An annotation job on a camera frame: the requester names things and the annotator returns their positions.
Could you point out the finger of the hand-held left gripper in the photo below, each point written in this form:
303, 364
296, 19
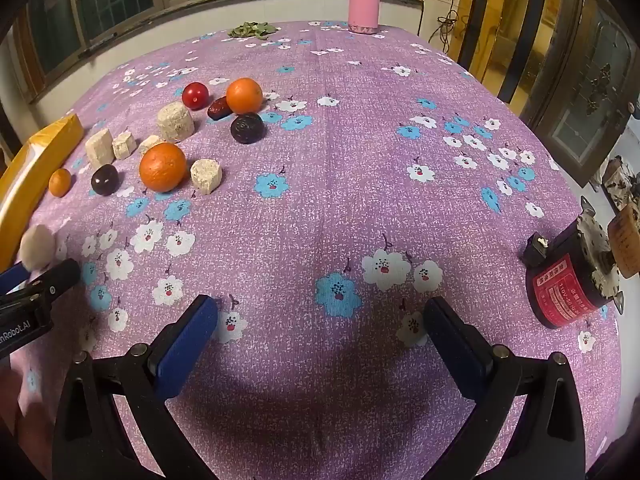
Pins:
12, 276
57, 275

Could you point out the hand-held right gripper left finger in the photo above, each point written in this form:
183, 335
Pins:
187, 345

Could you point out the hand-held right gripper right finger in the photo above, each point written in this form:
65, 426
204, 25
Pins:
452, 350

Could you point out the large pale round chunk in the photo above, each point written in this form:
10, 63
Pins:
39, 246

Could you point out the small orange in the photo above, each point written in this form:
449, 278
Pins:
60, 182

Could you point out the dark purple plum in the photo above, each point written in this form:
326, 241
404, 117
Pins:
105, 179

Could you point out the yellow-taped white tray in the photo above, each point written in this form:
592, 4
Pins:
45, 155

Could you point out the tall beige block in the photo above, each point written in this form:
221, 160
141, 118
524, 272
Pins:
100, 147

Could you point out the small beige chunk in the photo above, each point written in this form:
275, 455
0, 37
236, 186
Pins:
124, 145

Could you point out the large orange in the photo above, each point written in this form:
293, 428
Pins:
162, 167

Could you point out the beige wedge chunk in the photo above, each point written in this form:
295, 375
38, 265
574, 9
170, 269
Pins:
148, 143

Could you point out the beige round chunk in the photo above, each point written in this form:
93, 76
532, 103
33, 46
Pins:
206, 175

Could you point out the beige cylinder chunk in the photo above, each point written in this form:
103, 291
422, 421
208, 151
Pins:
175, 121

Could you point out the dark ribbed round fruit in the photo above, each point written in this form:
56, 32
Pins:
247, 128

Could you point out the red cherry tomato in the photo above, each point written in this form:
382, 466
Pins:
195, 95

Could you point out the medium orange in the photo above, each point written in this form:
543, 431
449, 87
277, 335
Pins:
244, 95

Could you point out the black motor with red label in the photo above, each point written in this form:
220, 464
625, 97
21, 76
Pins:
565, 285

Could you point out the purple floral tablecloth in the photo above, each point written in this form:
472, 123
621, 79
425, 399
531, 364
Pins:
350, 185

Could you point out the tan cork block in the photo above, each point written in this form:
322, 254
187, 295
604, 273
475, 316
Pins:
626, 247

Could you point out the red jujube date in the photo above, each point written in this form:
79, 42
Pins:
219, 108

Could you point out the patterned cloth pile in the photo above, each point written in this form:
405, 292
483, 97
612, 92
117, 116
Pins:
622, 182

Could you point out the dark wooden glass cabinet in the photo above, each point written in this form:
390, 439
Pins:
585, 90

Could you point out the pile of green leaves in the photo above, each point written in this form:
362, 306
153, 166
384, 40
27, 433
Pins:
252, 30

